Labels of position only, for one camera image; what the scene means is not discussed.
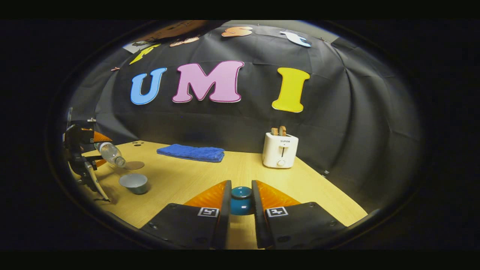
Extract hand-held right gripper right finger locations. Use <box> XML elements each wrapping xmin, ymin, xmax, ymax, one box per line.
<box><xmin>251</xmin><ymin>180</ymin><xmax>347</xmax><ymax>250</ymax></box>

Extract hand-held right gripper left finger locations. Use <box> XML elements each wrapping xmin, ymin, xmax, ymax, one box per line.
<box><xmin>140</xmin><ymin>180</ymin><xmax>233</xmax><ymax>250</ymax></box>

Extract clear plastic water bottle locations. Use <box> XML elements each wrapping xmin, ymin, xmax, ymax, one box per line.
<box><xmin>94</xmin><ymin>141</ymin><xmax>126</xmax><ymax>168</ymax></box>

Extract grey blue teacup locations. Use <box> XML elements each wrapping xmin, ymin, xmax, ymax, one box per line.
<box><xmin>118</xmin><ymin>173</ymin><xmax>149</xmax><ymax>195</ymax></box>

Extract blue towel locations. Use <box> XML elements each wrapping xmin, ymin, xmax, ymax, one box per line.
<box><xmin>156</xmin><ymin>144</ymin><xmax>225</xmax><ymax>163</ymax></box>

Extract white toaster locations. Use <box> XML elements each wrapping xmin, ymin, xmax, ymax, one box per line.
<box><xmin>262</xmin><ymin>132</ymin><xmax>299</xmax><ymax>169</ymax></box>

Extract black backdrop cloth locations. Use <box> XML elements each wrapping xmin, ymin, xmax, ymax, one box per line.
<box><xmin>69</xmin><ymin>22</ymin><xmax>422</xmax><ymax>203</ymax></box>

